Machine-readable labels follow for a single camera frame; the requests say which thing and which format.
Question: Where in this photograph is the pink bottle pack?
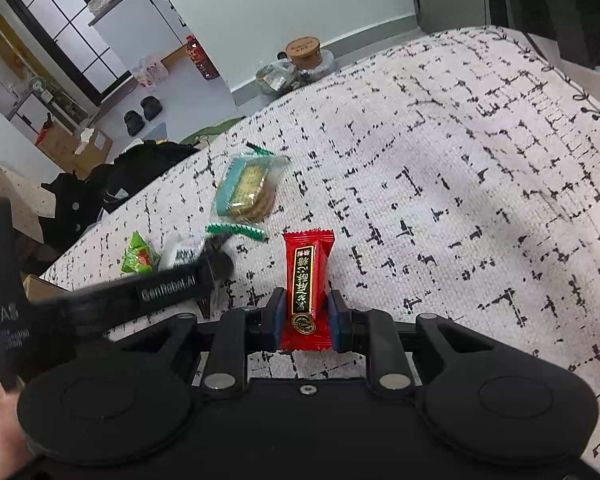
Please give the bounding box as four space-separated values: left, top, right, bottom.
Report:
131 54 171 87

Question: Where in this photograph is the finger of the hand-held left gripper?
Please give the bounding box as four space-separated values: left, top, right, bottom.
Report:
196 248 237 321

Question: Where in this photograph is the small green nut packet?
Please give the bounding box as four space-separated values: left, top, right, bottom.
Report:
119 230 162 276

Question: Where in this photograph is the white cabinet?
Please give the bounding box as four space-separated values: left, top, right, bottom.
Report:
86 0 192 63

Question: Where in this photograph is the black slipper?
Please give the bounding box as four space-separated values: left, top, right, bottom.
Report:
140 95 164 121
123 109 146 137

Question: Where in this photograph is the green mat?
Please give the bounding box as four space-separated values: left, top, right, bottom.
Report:
179 116 247 147

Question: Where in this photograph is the teal biscuit packet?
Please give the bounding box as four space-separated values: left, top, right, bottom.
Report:
205 142 293 244

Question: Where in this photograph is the black clothes pile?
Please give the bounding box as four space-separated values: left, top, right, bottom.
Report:
41 139 202 259

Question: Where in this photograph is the brown round tub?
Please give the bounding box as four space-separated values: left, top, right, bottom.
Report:
284 35 324 69

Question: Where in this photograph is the clear plastic bag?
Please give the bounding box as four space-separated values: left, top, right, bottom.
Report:
254 56 302 97

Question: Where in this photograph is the black and white snack packet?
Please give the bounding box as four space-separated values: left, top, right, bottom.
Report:
158 234 231 273

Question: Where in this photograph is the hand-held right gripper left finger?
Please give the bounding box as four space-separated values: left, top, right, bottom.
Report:
111 286 287 397

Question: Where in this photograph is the cardboard box with tissue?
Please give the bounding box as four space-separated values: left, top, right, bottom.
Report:
36 124 114 179

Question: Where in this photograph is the red candy packet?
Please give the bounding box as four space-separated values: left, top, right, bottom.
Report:
279 228 337 354

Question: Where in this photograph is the person's left hand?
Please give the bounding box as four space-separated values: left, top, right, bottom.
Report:
0 384 35 480

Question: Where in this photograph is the cream dotted cloth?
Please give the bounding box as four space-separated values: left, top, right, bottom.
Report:
0 156 47 243

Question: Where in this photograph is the black-framed sliding door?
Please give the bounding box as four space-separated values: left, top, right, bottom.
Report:
0 0 134 107

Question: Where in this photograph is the dark hanging clothing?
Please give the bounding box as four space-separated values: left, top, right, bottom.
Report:
486 0 600 72

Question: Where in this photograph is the dark red bottle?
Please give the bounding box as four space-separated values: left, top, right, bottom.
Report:
184 34 221 82

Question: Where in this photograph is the red canister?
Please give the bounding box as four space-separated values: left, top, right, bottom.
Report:
34 111 57 147

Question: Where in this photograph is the white black-patterned blanket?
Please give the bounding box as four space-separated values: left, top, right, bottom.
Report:
39 24 600 480

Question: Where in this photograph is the white fan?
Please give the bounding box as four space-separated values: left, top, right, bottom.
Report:
26 74 54 107

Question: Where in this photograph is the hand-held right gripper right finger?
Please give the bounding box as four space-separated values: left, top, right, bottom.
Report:
328 289 502 399

